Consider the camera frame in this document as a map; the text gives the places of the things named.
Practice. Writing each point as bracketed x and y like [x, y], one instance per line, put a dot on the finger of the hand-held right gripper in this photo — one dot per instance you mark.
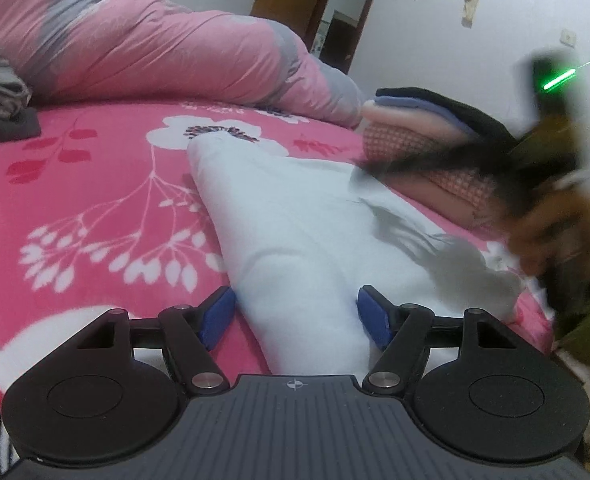
[450, 161]

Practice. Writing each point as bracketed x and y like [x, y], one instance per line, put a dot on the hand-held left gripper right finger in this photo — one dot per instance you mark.
[375, 320]

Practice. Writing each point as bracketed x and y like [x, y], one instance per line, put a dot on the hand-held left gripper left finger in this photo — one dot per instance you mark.
[217, 317]

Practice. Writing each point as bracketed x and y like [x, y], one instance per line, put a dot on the white long-sleeve sweater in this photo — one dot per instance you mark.
[300, 235]

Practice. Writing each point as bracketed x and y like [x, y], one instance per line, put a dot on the grey folded clothes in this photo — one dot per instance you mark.
[0, 90]

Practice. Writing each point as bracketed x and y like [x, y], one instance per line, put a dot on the person's right hand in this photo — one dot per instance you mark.
[550, 230]

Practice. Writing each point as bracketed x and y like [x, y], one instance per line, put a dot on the folded beige garment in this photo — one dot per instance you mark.
[455, 205]

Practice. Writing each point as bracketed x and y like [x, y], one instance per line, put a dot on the folded black garment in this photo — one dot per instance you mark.
[475, 115]

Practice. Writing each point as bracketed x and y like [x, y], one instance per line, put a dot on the folded checkered garment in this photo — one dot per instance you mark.
[400, 142]

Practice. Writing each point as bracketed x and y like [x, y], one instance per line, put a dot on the folded blue garment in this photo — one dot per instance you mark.
[425, 107]

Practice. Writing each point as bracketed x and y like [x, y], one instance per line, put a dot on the long beige hanging cloth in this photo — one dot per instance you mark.
[472, 0]

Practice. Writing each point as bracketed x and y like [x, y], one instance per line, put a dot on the pink floral blanket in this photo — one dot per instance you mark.
[100, 185]

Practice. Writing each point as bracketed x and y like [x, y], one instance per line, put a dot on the wooden door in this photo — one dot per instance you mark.
[285, 0]

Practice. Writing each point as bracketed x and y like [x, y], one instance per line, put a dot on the pink grey duvet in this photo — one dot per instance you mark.
[150, 50]

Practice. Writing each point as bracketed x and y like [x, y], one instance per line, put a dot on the dark grey garment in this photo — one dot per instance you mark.
[10, 127]

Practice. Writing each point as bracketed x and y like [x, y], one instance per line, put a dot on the white wall switch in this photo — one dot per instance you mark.
[569, 38]

